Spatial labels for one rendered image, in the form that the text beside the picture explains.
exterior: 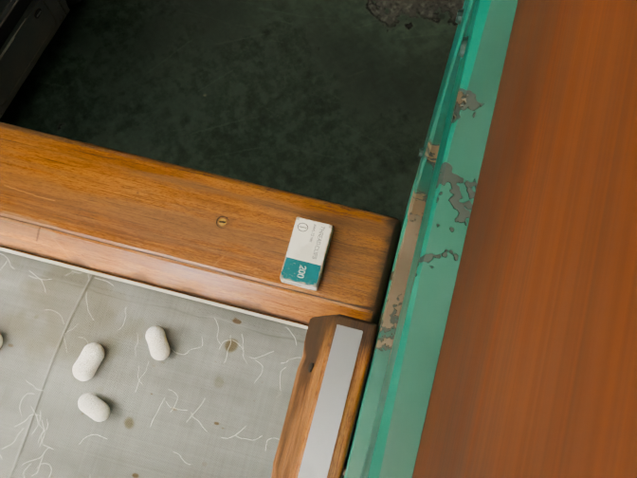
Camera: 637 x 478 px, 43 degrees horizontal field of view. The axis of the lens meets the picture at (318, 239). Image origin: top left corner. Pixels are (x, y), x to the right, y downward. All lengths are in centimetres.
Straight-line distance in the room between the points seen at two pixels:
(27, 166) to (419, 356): 65
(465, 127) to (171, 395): 57
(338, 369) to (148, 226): 25
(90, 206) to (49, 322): 12
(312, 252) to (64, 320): 25
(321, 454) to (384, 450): 41
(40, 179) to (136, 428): 26
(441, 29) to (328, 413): 121
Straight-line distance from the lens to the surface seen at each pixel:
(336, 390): 65
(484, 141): 26
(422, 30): 174
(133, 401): 79
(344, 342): 65
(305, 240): 75
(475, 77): 27
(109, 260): 81
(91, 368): 79
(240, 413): 77
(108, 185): 81
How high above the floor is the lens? 151
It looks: 75 degrees down
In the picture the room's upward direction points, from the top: 4 degrees counter-clockwise
